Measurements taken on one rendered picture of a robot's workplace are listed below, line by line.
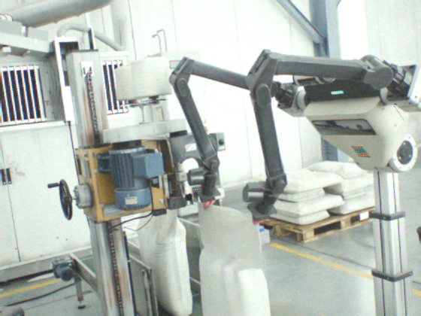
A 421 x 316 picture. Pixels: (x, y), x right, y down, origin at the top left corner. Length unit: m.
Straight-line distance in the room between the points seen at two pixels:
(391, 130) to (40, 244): 3.75
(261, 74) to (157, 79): 0.65
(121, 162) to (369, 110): 0.95
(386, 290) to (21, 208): 3.51
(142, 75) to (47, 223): 3.10
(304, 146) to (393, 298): 5.88
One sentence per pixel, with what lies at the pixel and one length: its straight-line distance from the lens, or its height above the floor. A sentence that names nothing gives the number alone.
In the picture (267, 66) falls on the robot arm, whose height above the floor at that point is 1.56.
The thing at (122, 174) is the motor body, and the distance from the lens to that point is 1.93.
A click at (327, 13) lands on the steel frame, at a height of 2.65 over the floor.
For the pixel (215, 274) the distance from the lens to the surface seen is 2.05.
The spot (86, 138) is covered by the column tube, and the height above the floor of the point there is 1.39.
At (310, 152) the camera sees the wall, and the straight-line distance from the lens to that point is 7.98.
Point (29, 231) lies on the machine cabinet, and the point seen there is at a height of 0.47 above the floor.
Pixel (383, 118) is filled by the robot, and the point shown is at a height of 1.36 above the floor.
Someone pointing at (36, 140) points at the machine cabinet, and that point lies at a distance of 4.78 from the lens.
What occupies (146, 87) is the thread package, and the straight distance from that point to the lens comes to 1.96.
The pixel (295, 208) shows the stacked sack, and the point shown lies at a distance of 4.86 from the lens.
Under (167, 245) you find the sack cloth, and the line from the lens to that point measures 2.53.
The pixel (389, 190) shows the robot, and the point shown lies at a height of 1.05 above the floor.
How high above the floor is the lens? 1.48
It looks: 6 degrees down
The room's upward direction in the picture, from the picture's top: 6 degrees counter-clockwise
